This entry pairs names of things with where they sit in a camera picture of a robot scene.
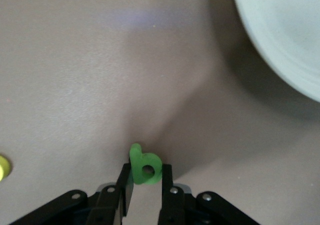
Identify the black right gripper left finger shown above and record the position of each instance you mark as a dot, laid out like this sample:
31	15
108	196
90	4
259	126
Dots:
107	205

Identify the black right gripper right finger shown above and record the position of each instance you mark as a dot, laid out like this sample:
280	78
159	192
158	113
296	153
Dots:
172	205

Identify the green letter g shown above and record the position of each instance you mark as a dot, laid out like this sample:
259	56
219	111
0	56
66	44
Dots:
136	165

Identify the yellow letter d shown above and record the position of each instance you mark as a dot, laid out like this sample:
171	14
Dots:
3	167

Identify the brown paper table cover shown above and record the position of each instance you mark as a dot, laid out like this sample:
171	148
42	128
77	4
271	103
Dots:
75	60

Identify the beige brown plate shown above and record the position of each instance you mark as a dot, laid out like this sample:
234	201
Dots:
287	22

